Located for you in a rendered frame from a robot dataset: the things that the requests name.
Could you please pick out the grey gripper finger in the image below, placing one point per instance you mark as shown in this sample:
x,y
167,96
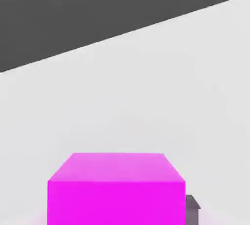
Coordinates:
x,y
191,212

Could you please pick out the small magenta cube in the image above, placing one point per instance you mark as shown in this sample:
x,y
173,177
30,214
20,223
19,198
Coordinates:
x,y
116,199

